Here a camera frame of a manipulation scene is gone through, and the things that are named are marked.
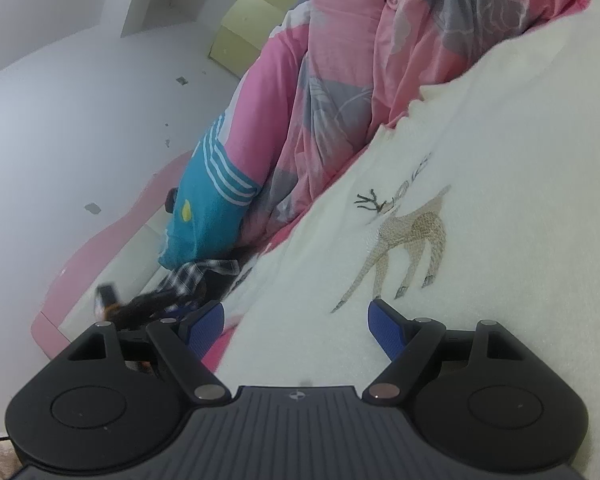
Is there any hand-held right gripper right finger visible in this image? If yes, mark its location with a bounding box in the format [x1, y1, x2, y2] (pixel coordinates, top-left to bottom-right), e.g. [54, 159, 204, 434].
[362, 297, 537, 406]

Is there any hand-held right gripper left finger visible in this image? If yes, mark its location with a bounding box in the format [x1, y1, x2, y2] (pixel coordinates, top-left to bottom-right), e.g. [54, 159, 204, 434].
[67, 300, 232, 406]

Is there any white knit sweater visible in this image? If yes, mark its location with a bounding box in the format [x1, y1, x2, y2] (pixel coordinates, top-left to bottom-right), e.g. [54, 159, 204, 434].
[212, 7, 600, 476]

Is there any pink floral blanket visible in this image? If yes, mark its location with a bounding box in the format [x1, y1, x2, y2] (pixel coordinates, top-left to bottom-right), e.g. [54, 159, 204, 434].
[200, 305, 247, 377]

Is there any plaid shirt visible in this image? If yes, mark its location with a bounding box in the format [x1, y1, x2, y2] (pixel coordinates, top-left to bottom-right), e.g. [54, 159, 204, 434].
[145, 258, 241, 307]

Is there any blue striped pillow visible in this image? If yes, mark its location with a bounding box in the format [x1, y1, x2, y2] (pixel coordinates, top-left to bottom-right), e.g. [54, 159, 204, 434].
[157, 112, 262, 271]

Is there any pink grey quilt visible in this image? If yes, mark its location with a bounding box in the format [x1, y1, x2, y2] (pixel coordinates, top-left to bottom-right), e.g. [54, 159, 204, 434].
[229, 0, 595, 252]

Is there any yellow-green cabinet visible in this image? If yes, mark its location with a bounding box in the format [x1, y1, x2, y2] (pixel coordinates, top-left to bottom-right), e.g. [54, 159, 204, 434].
[208, 0, 317, 79]

